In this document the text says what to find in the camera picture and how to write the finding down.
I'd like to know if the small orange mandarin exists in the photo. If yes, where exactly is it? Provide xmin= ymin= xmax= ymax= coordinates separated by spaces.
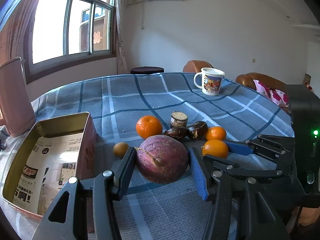
xmin=205 ymin=126 xmax=227 ymax=141
xmin=202 ymin=140 xmax=229 ymax=159

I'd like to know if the brown leather sofa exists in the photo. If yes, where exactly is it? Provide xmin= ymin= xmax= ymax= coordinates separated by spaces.
xmin=236 ymin=73 xmax=287 ymax=99

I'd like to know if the pink curtain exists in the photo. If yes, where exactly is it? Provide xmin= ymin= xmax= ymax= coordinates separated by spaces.
xmin=116 ymin=0 xmax=128 ymax=74
xmin=1 ymin=0 xmax=39 ymax=64

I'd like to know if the blue plaid tablecloth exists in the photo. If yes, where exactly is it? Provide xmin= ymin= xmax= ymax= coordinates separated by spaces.
xmin=0 ymin=72 xmax=296 ymax=240

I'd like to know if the window with frame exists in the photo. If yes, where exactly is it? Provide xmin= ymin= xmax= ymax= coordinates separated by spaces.
xmin=24 ymin=0 xmax=116 ymax=83

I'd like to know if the dark chestnut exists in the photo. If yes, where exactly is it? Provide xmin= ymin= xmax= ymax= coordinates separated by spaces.
xmin=164 ymin=126 xmax=189 ymax=140
xmin=187 ymin=121 xmax=208 ymax=140

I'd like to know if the dark round stool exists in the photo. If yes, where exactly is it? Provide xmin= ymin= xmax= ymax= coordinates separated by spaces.
xmin=130 ymin=66 xmax=164 ymax=75

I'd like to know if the brown leather chair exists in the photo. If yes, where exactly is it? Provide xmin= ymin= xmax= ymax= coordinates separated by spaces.
xmin=183 ymin=60 xmax=213 ymax=73

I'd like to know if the white printed mug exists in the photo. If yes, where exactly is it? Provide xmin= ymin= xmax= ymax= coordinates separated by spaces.
xmin=193 ymin=68 xmax=225 ymax=96

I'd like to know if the pink curtain right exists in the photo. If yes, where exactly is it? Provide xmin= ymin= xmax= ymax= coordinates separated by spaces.
xmin=116 ymin=0 xmax=128 ymax=74

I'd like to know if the pink electric kettle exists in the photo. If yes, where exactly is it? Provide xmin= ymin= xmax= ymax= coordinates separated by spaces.
xmin=1 ymin=57 xmax=35 ymax=137

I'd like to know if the pink curtain left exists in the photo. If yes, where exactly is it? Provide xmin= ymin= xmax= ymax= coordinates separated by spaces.
xmin=1 ymin=0 xmax=39 ymax=64

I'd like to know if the large orange mandarin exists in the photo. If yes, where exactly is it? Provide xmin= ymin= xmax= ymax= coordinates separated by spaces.
xmin=136 ymin=115 xmax=163 ymax=139

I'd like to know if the pink floral cushion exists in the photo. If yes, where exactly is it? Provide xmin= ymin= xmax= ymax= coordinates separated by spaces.
xmin=253 ymin=80 xmax=289 ymax=108

